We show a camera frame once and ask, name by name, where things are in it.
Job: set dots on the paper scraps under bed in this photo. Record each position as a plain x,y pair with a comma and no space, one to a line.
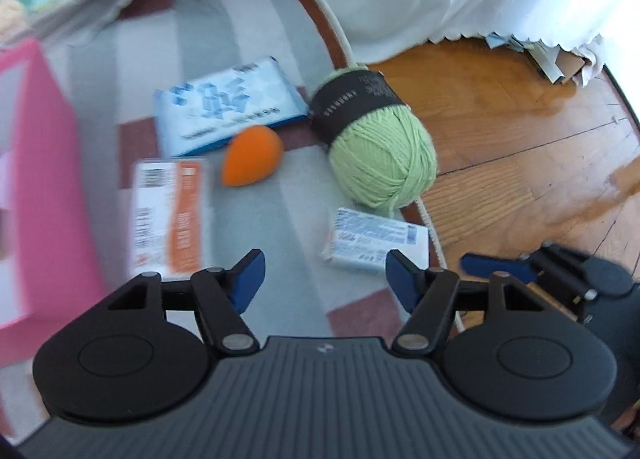
554,63

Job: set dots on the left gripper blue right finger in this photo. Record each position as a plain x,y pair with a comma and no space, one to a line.
428,296

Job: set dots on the white wet wipes pack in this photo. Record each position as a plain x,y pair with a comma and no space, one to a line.
362,240

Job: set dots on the orange white floss box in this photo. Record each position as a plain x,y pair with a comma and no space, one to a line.
171,219

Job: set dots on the blue tissue pack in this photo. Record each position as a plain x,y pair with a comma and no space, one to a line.
206,113

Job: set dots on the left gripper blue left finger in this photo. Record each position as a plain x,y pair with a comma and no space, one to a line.
221,298

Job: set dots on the pink cardboard storage box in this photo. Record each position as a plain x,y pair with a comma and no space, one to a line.
49,267

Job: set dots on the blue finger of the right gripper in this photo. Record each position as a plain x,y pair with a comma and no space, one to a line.
482,266

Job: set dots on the green yarn ball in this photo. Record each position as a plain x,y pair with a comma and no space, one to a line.
381,154

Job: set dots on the orange makeup sponge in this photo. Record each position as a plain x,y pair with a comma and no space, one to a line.
252,156

